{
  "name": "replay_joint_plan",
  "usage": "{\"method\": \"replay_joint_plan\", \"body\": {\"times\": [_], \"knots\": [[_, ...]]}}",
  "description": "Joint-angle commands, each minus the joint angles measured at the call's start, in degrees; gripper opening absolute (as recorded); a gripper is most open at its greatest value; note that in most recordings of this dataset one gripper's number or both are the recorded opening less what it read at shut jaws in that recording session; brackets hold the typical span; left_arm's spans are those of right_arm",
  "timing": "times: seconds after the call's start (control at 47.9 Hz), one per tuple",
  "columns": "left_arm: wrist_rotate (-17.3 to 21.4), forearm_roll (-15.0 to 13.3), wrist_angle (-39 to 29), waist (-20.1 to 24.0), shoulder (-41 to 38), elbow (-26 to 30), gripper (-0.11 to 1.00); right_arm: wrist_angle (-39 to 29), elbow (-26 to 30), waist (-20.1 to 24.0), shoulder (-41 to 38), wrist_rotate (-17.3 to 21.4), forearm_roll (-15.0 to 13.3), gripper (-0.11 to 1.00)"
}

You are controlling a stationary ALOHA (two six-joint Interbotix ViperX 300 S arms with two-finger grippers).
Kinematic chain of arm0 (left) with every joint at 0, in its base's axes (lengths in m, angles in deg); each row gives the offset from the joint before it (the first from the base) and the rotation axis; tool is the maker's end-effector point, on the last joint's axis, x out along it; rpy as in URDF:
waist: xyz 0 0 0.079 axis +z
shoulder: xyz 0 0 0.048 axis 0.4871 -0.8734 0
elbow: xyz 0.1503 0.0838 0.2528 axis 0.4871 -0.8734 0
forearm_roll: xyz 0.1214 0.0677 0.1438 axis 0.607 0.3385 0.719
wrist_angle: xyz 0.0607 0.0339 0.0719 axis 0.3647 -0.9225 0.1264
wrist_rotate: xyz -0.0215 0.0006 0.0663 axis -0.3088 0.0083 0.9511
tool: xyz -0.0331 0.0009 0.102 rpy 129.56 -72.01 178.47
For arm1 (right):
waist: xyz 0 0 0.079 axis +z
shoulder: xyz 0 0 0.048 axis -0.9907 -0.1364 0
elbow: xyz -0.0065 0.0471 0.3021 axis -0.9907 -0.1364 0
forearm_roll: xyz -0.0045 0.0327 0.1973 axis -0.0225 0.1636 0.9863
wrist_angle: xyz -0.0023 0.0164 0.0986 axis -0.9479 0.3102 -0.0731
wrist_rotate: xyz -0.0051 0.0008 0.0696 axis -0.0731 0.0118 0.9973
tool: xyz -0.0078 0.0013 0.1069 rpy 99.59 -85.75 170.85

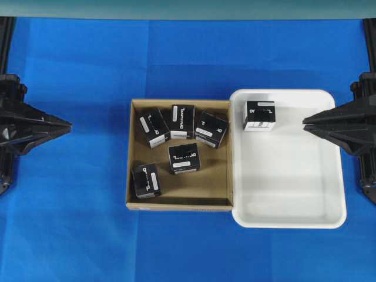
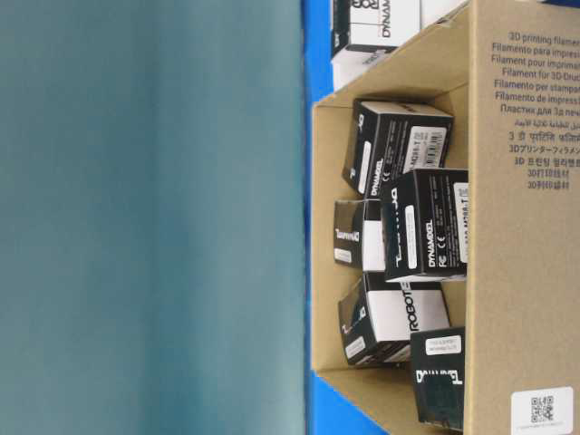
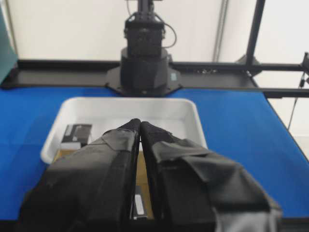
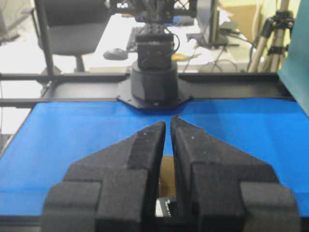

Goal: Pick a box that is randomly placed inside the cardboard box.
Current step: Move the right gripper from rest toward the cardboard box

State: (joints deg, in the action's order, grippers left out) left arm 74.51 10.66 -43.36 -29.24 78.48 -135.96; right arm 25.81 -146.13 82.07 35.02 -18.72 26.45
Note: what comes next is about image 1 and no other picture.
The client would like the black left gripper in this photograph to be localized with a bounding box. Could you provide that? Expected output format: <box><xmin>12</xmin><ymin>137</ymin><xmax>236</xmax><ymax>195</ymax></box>
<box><xmin>1</xmin><ymin>74</ymin><xmax>72</xmax><ymax>156</ymax></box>

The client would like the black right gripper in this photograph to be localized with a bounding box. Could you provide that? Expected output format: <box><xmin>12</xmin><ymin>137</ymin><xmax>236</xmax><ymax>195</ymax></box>
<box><xmin>302</xmin><ymin>72</ymin><xmax>375</xmax><ymax>156</ymax></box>

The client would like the black box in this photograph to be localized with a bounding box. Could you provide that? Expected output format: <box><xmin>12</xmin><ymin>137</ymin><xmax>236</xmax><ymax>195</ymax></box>
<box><xmin>132</xmin><ymin>163</ymin><xmax>162</xmax><ymax>199</ymax></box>
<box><xmin>194</xmin><ymin>111</ymin><xmax>229</xmax><ymax>149</ymax></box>
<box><xmin>243</xmin><ymin>100</ymin><xmax>276</xmax><ymax>132</ymax></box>
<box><xmin>168</xmin><ymin>143</ymin><xmax>201</xmax><ymax>174</ymax></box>
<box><xmin>138</xmin><ymin>108</ymin><xmax>170</xmax><ymax>149</ymax></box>
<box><xmin>169</xmin><ymin>105</ymin><xmax>196</xmax><ymax>140</ymax></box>

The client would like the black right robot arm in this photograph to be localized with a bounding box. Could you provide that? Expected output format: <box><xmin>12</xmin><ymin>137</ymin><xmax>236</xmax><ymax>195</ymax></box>
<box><xmin>303</xmin><ymin>18</ymin><xmax>375</xmax><ymax>203</ymax></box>

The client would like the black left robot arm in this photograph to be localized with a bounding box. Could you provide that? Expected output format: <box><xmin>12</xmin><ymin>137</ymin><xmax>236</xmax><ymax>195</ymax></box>
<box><xmin>1</xmin><ymin>16</ymin><xmax>72</xmax><ymax>194</ymax></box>

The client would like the black box in tray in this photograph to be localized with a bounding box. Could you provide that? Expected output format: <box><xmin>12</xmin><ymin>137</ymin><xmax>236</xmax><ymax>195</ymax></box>
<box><xmin>243</xmin><ymin>100</ymin><xmax>276</xmax><ymax>132</ymax></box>

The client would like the open brown cardboard box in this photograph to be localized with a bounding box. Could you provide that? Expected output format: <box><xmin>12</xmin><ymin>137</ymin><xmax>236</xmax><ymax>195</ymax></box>
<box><xmin>125</xmin><ymin>99</ymin><xmax>233</xmax><ymax>211</ymax></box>

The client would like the white plastic tray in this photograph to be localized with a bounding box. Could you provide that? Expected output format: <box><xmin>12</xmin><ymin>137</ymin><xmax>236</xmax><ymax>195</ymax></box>
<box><xmin>229</xmin><ymin>89</ymin><xmax>347</xmax><ymax>229</ymax></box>

